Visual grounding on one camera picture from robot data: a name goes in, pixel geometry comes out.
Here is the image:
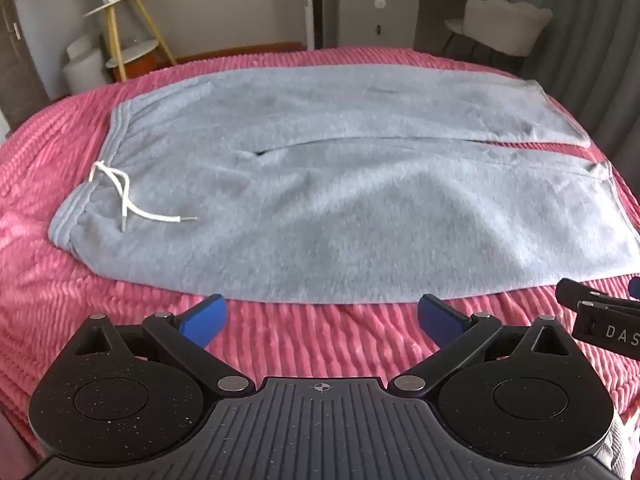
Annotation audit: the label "pink ribbed blanket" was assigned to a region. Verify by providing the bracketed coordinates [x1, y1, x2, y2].
[0, 48, 640, 453]

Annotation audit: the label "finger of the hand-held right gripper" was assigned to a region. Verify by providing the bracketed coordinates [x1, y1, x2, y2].
[556, 276, 640, 312]

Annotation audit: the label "grey fleece pants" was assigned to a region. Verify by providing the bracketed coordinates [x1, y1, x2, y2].
[48, 63, 640, 306]

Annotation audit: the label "orange round stool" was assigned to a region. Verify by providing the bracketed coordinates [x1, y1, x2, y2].
[118, 53, 157, 79]

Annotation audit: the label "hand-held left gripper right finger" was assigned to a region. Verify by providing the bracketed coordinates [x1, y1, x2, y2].
[389, 294, 572, 395]

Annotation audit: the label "white upholstered chair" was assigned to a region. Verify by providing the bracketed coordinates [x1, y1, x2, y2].
[444, 0, 554, 61]

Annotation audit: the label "grey curtain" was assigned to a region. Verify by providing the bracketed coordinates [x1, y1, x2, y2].
[521, 0, 640, 161]

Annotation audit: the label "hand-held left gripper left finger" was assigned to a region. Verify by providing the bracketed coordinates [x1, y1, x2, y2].
[74, 293, 256, 395]

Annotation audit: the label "grey drawer cabinet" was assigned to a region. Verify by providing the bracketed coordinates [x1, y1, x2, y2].
[322, 0, 421, 51]

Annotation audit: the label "white cylinder container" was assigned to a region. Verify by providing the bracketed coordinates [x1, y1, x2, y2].
[63, 33, 112, 96]

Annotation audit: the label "wooden tripod side table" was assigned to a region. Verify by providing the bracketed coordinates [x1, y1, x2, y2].
[83, 0, 178, 82]

